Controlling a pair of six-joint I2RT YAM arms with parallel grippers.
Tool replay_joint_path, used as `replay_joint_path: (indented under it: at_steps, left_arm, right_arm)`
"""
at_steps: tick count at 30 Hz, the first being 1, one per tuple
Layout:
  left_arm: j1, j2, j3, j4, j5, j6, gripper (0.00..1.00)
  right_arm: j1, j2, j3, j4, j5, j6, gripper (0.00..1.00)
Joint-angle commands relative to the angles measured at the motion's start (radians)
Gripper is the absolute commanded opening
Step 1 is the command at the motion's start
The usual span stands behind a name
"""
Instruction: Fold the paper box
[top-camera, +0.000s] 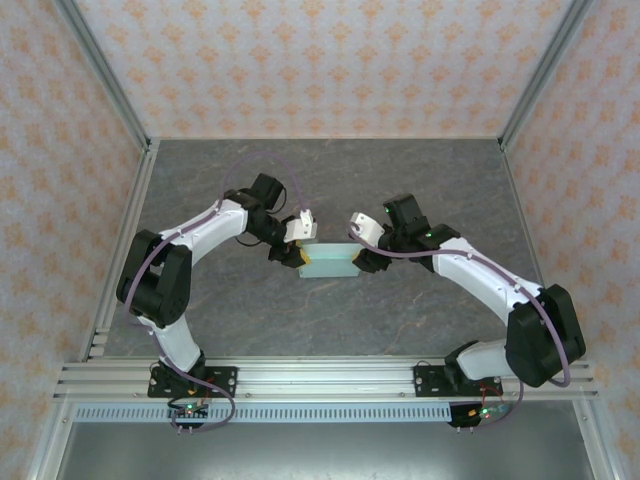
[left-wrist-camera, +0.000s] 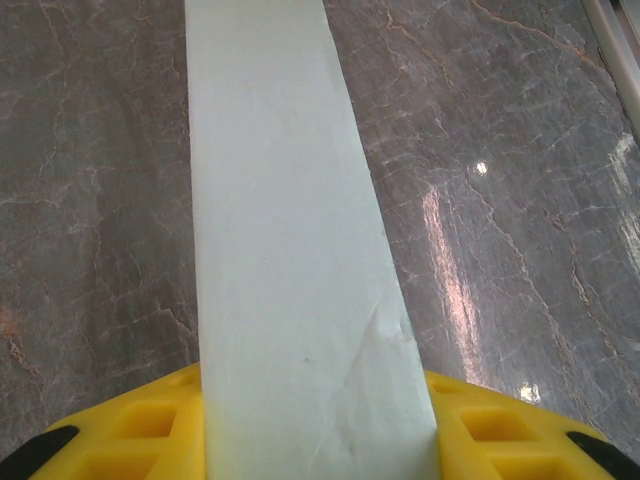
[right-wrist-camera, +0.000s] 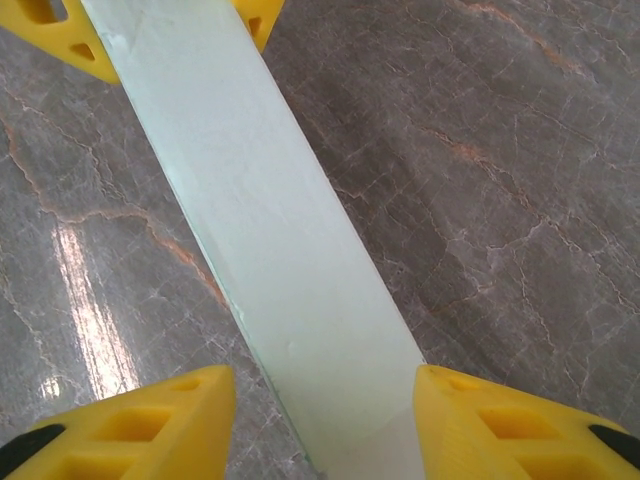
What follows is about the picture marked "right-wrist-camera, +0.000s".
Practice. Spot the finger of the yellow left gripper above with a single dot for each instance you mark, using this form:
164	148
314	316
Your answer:
262	10
40	30

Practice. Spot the light green paper box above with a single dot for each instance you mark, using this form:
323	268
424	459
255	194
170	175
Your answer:
260	225

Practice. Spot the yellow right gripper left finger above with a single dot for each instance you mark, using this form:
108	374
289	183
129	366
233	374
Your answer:
200	430

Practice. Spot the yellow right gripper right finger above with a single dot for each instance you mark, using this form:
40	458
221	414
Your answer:
450	430

